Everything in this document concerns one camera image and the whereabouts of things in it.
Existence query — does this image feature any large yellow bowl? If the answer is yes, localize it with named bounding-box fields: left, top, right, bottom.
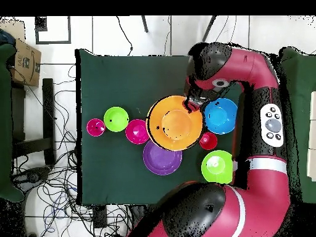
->
left=146, top=95, right=204, bottom=152

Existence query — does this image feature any red cup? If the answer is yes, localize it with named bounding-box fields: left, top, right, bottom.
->
left=86, top=118, right=106, bottom=137
left=199, top=131, right=218, bottom=151

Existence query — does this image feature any small pink bowl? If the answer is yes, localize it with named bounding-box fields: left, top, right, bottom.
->
left=125, top=119, right=151, bottom=146

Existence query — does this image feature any purple bowl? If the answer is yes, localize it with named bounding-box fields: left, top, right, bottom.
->
left=143, top=140, right=183, bottom=176

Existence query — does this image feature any large blue bowl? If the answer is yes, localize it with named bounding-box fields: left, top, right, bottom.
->
left=204, top=98, right=238, bottom=135

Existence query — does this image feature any large green bowl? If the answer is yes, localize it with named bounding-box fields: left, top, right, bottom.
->
left=201, top=149, right=235, bottom=185

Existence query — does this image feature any small green bowl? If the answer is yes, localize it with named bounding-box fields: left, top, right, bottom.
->
left=103, top=106, right=130, bottom=133

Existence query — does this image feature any dark green tablecloth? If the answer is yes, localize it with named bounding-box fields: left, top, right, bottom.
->
left=75, top=48, right=254, bottom=206

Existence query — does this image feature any green cloth covered table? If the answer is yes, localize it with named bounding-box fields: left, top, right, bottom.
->
left=0, top=43, right=25, bottom=203
left=280, top=46, right=316, bottom=204

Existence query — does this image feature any black bench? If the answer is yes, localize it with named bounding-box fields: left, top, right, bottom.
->
left=10, top=78, right=57, bottom=166

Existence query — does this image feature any cardboard box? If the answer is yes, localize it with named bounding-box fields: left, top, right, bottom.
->
left=9, top=38, right=42, bottom=88

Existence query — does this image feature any grey stand base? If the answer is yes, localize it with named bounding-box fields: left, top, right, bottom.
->
left=12, top=167, right=51, bottom=189

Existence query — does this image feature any black floor cable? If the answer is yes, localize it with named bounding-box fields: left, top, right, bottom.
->
left=115, top=15, right=135, bottom=56

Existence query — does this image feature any black square floor frame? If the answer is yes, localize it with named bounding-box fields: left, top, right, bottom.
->
left=34, top=15, right=72, bottom=46

